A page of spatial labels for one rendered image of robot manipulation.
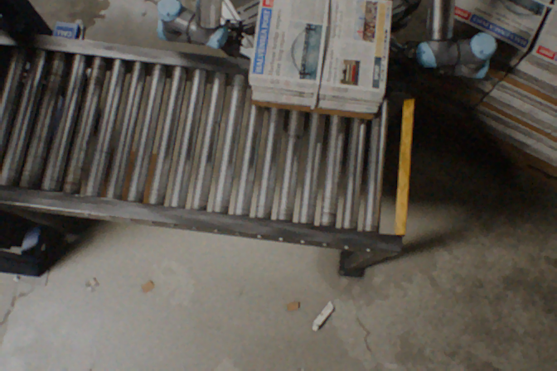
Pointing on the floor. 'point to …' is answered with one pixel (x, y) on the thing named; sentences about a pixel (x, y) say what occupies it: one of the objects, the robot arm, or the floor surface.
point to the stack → (504, 59)
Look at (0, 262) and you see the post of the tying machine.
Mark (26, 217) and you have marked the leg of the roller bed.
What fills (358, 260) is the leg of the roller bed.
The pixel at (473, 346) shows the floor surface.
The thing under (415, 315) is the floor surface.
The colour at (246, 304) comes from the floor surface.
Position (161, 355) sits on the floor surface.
